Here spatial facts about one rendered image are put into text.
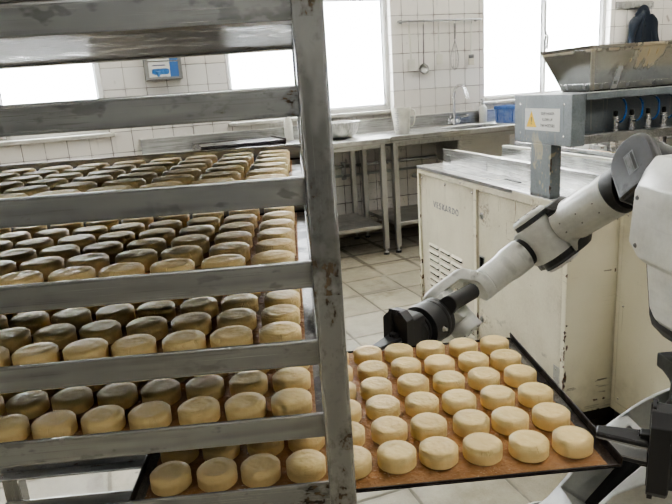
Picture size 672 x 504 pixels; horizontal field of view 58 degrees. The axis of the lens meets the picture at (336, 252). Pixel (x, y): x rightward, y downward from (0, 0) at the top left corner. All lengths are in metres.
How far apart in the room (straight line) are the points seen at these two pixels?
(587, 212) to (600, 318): 1.02
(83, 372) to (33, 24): 0.35
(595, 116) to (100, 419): 1.81
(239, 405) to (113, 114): 0.36
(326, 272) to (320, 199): 0.08
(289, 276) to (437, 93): 4.96
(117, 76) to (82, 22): 4.18
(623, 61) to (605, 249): 0.60
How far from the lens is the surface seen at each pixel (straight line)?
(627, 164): 1.20
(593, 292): 2.22
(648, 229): 1.06
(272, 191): 0.63
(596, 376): 2.35
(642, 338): 2.22
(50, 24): 0.67
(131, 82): 4.84
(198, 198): 0.64
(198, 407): 0.78
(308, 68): 0.59
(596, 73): 2.16
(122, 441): 0.76
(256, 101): 0.63
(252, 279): 0.65
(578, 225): 1.32
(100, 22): 0.65
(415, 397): 0.94
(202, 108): 0.63
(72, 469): 1.30
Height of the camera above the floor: 1.24
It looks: 15 degrees down
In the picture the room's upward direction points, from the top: 4 degrees counter-clockwise
